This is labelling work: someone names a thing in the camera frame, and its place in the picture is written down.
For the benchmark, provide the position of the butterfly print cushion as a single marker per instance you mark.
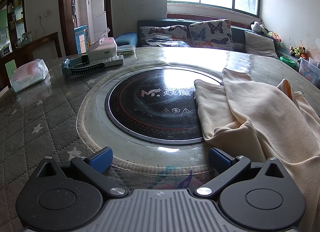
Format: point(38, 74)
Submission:
point(160, 37)
point(210, 33)

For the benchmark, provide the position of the white tissue box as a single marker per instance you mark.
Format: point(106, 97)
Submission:
point(110, 41)

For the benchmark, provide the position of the green plastic bowl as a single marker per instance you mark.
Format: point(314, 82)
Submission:
point(287, 59)

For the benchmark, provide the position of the white power strip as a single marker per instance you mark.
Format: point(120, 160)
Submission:
point(112, 61)

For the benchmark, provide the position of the clear plastic storage box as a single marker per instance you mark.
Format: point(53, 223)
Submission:
point(308, 72)

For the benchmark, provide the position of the group of small plush toys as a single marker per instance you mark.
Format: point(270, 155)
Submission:
point(298, 52)

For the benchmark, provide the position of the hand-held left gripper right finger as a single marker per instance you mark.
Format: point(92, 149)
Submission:
point(220, 159)

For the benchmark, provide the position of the dark wooden door frame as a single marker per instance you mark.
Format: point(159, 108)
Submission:
point(65, 9)

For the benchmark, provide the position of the white wall socket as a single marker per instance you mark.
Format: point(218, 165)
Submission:
point(43, 15)

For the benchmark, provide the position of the grey cushion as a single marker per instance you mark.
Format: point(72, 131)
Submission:
point(260, 44)

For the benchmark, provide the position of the flat green box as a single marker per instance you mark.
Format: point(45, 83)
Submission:
point(126, 50)

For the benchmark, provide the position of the white cardboard box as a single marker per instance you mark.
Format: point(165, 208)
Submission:
point(100, 53)

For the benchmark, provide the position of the blue small cabinet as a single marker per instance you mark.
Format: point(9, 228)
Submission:
point(80, 39)

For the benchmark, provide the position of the dark wooden sideboard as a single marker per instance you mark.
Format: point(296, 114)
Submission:
point(37, 44)

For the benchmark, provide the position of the orange plush toy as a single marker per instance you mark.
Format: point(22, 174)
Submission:
point(276, 37)

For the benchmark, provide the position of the white soft tissue pack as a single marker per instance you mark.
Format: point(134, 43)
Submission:
point(27, 75)

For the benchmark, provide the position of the cream long-sleeved garment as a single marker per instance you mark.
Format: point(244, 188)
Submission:
point(250, 112)

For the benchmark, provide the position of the hanging garments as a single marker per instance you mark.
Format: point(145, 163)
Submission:
point(73, 12)

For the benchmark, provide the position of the green striped folder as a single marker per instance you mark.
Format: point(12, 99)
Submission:
point(11, 68)

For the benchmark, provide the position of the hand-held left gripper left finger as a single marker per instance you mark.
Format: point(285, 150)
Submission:
point(101, 159)

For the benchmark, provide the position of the round black induction cooktop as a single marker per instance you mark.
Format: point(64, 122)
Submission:
point(150, 112)

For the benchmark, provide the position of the blue sofa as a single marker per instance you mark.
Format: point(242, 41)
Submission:
point(127, 38)

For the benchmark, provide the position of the panda plush toy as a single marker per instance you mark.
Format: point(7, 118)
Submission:
point(257, 26)

